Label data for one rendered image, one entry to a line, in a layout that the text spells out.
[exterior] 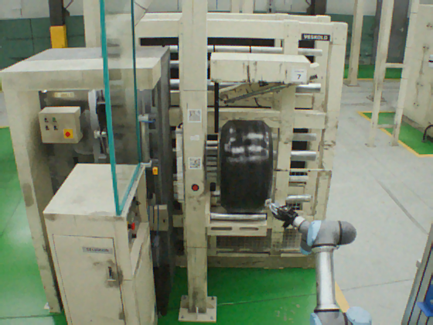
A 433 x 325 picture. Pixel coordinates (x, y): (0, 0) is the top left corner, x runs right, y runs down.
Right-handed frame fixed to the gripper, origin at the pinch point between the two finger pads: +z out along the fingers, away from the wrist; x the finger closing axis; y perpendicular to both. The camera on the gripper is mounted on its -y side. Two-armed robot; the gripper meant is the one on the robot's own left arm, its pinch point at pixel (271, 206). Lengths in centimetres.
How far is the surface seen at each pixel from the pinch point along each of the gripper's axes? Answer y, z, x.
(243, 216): -10.6, 13.8, 10.6
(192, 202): -3.1, 40.4, 27.9
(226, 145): 34.4, 26.9, 4.1
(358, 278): -129, -27, -62
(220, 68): 58, 60, -25
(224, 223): -12.8, 20.1, 21.1
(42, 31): -178, 949, -129
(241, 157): 30.9, 16.0, 3.2
